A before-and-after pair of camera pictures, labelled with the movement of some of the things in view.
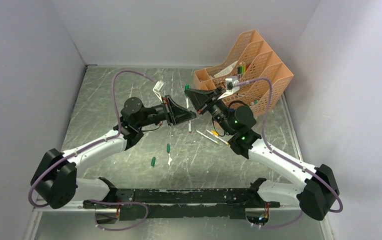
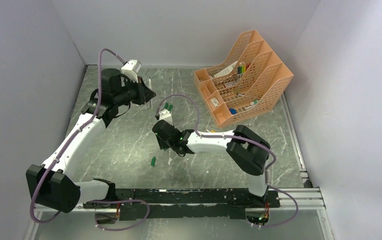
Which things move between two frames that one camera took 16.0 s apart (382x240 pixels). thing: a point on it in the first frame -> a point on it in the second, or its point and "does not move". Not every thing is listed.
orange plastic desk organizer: [260, 73] does not move
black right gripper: [200, 98] -> [162, 145]
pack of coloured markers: [241, 70] does not move
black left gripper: [178, 114] -> [143, 93]
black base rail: [183, 204] does not move
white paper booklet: [227, 71] does not move
